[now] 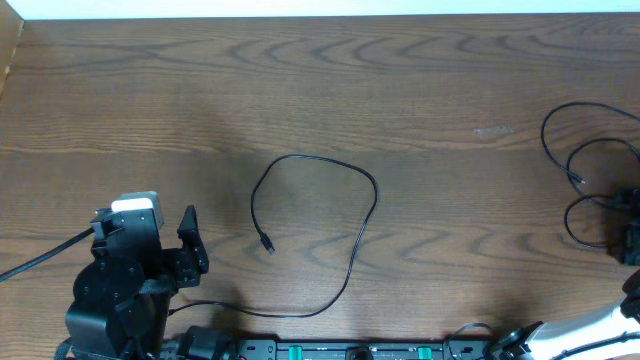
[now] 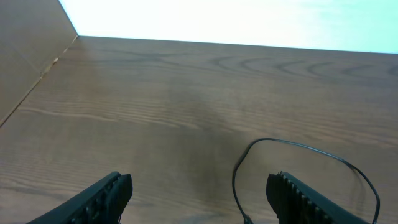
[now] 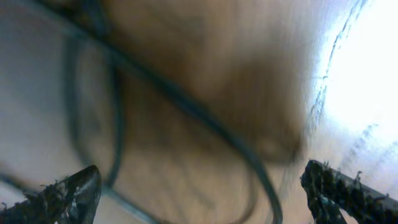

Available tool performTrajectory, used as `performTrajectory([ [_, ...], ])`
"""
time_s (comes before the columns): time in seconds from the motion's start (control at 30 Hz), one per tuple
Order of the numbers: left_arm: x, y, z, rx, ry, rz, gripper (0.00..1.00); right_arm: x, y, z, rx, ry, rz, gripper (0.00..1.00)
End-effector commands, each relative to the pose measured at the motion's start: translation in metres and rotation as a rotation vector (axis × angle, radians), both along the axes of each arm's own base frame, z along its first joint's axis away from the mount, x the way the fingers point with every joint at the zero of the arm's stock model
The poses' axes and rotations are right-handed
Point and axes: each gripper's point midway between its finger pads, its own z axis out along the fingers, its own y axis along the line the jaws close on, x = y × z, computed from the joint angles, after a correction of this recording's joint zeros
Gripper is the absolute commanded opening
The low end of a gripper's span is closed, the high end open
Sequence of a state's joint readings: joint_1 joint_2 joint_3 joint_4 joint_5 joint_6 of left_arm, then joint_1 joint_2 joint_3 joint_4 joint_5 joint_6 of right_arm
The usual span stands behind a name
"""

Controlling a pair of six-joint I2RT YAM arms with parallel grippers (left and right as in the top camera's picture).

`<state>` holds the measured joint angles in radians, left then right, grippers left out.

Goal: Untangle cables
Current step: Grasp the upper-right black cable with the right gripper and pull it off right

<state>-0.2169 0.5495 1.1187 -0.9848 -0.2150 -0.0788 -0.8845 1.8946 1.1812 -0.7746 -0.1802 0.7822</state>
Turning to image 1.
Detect thin black usb cable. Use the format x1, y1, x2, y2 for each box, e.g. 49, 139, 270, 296
539, 101, 640, 250

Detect right camera cable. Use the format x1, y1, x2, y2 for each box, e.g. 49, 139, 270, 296
443, 322, 496, 351

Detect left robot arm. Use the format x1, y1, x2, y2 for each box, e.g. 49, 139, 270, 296
54, 205, 209, 359

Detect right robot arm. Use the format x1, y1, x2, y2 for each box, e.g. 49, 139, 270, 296
486, 188, 639, 360

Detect thick black usb cable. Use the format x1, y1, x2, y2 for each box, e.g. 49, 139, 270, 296
167, 153, 379, 320

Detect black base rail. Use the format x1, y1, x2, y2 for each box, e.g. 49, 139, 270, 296
159, 324, 496, 360

